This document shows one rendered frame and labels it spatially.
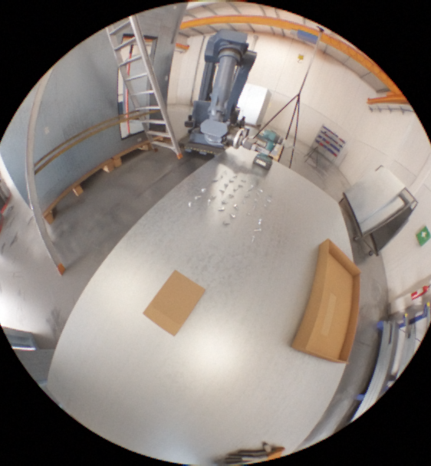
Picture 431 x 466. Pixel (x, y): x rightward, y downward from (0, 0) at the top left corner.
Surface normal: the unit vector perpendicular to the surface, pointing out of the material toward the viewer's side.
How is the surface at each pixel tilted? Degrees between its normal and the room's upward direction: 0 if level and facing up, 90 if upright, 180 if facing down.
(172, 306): 0
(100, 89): 90
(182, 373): 0
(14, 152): 90
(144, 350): 0
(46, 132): 90
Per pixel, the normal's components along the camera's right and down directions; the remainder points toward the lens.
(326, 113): -0.48, 0.68
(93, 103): 0.86, 0.50
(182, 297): 0.18, -0.54
